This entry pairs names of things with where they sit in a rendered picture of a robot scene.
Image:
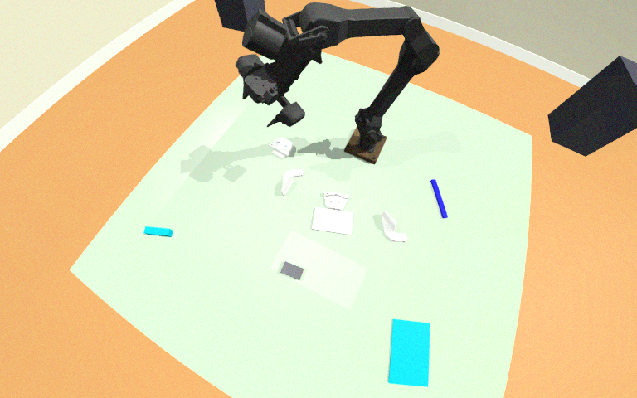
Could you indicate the blue flat bar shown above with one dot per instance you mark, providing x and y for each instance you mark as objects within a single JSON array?
[{"x": 439, "y": 200}]

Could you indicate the cyan flat rectangular plate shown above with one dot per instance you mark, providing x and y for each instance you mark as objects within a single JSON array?
[{"x": 409, "y": 360}]

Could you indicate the cyan rectangular block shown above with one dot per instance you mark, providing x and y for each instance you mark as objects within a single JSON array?
[{"x": 159, "y": 231}]

